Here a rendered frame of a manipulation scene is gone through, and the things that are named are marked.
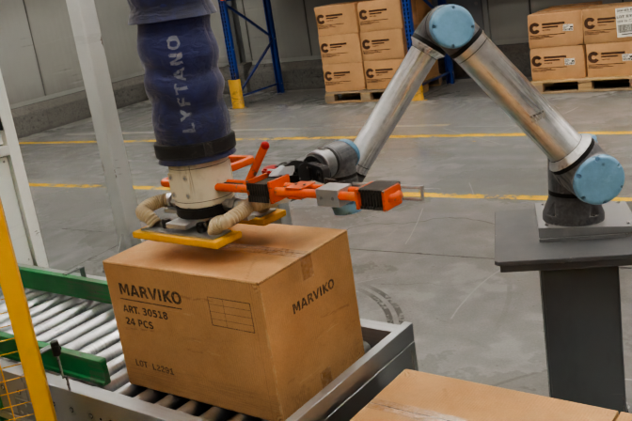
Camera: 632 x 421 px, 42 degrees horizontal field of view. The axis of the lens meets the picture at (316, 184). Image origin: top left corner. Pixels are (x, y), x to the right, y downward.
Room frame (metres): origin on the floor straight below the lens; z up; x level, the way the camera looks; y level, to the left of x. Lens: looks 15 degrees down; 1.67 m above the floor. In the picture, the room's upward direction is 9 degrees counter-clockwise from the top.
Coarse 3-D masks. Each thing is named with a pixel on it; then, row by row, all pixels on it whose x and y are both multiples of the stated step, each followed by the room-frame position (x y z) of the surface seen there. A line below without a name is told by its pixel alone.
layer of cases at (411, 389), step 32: (416, 384) 2.01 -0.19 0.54; (448, 384) 1.98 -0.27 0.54; (480, 384) 1.96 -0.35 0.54; (384, 416) 1.87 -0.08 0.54; (416, 416) 1.85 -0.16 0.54; (448, 416) 1.83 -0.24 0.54; (480, 416) 1.81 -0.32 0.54; (512, 416) 1.78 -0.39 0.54; (544, 416) 1.76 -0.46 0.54; (576, 416) 1.74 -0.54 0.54; (608, 416) 1.72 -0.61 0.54
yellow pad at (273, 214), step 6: (270, 210) 2.23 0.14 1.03; (276, 210) 2.24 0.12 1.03; (282, 210) 2.24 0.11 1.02; (258, 216) 2.20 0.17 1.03; (264, 216) 2.20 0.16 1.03; (270, 216) 2.19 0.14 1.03; (276, 216) 2.21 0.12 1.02; (282, 216) 2.23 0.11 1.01; (240, 222) 2.23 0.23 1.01; (246, 222) 2.21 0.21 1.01; (252, 222) 2.20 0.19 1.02; (258, 222) 2.18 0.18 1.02; (264, 222) 2.17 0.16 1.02; (270, 222) 2.19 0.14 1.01
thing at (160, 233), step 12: (144, 228) 2.23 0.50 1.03; (156, 228) 2.21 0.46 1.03; (168, 228) 2.20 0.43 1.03; (192, 228) 2.16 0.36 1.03; (204, 228) 2.11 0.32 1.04; (156, 240) 2.17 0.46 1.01; (168, 240) 2.14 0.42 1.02; (180, 240) 2.11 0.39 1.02; (192, 240) 2.08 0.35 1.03; (204, 240) 2.06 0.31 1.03; (216, 240) 2.04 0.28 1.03; (228, 240) 2.06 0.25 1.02
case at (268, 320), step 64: (128, 256) 2.27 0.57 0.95; (192, 256) 2.18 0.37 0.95; (256, 256) 2.10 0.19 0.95; (320, 256) 2.10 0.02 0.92; (128, 320) 2.23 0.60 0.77; (192, 320) 2.06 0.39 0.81; (256, 320) 1.92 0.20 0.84; (320, 320) 2.07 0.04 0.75; (192, 384) 2.09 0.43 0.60; (256, 384) 1.94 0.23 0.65; (320, 384) 2.03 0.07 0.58
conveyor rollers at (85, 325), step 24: (0, 288) 3.34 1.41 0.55; (24, 288) 3.31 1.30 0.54; (0, 312) 3.10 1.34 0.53; (48, 312) 2.98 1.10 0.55; (72, 312) 2.95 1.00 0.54; (96, 312) 2.93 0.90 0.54; (48, 336) 2.76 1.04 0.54; (72, 336) 2.73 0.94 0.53; (96, 336) 2.70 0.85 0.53; (120, 360) 2.45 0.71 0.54; (96, 384) 2.36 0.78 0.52; (120, 384) 2.32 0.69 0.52; (192, 408) 2.07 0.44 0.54; (216, 408) 2.04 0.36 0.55
